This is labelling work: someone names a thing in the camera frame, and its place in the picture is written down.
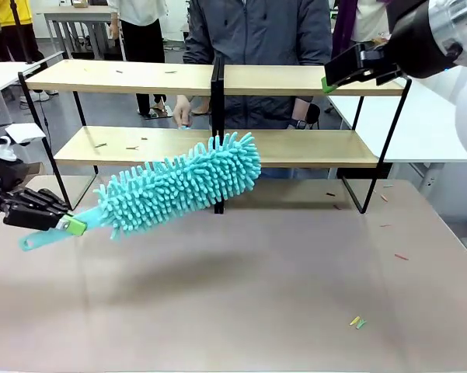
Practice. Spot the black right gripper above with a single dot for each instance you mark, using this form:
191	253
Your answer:
412	39

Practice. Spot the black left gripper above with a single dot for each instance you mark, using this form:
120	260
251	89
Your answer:
4	175

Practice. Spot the person's right forearm grey sleeve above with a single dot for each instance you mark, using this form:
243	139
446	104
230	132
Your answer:
198	50

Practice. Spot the bystander in yellow jacket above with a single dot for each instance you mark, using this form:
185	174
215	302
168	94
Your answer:
11	15

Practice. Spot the teal microfibre duster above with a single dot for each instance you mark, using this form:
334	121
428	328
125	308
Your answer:
186	178

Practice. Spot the white side table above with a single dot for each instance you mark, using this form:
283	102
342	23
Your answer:
4	75

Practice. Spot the small teal plastic piece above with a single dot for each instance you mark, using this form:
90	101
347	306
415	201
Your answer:
184	126

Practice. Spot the large white table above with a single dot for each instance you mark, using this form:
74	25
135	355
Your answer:
419	124

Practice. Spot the person's right hand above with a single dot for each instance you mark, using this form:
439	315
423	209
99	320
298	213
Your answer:
182	110

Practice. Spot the black chair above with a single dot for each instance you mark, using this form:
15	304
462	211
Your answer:
314	114

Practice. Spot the black tripod pole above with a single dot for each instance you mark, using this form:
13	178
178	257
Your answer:
19	31

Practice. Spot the small green paper scrap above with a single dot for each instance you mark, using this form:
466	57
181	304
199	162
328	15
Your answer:
360	323

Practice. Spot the grey metal table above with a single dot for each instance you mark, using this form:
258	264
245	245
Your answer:
81	15

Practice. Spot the wooden shelf rack black frame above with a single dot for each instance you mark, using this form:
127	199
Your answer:
120	79

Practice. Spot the person's left forearm grey sleeve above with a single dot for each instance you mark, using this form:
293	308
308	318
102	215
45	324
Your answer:
314	50

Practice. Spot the bystander white top black trousers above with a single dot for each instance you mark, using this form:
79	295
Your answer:
140	35

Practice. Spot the person torso grey jacket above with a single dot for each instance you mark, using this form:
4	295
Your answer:
256	35

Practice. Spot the bystander with purple scarf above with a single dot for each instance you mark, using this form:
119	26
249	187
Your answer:
363	23

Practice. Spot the black wrist watch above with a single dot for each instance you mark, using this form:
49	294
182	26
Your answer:
301	124

